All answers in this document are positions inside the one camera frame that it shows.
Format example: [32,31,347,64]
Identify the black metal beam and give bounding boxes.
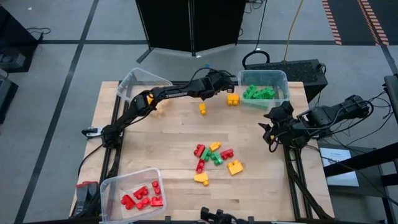
[323,142,398,178]

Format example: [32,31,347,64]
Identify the yellow sloped toy block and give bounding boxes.
[193,172,210,187]

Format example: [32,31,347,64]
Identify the black folding partition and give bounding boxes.
[136,0,248,58]

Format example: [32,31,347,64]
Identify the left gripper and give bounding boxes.
[198,70,236,102]

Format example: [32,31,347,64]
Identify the black cabinet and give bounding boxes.
[0,6,40,74]

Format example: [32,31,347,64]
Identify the yellow cable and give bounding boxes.
[283,0,305,62]

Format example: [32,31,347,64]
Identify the thin black cable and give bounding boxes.
[254,0,268,52]

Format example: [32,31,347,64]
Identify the black looped cable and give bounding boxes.
[241,49,271,71]

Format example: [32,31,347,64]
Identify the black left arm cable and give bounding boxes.
[186,66,236,85]

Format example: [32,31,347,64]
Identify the dark grey stand post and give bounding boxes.
[383,74,398,116]

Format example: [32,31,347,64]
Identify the white paper sheet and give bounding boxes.
[320,147,360,187]

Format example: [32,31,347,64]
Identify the black computer case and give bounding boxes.
[245,58,329,103]

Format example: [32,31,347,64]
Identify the large yellow toy block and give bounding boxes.
[227,159,244,176]

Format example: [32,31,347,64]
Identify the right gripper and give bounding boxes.
[257,100,299,149]

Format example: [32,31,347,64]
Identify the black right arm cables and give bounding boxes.
[313,90,394,147]

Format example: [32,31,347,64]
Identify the clear plastic bin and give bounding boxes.
[238,70,291,112]
[99,167,167,224]
[116,67,174,118]

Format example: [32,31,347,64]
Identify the black floor cable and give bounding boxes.
[26,27,52,41]

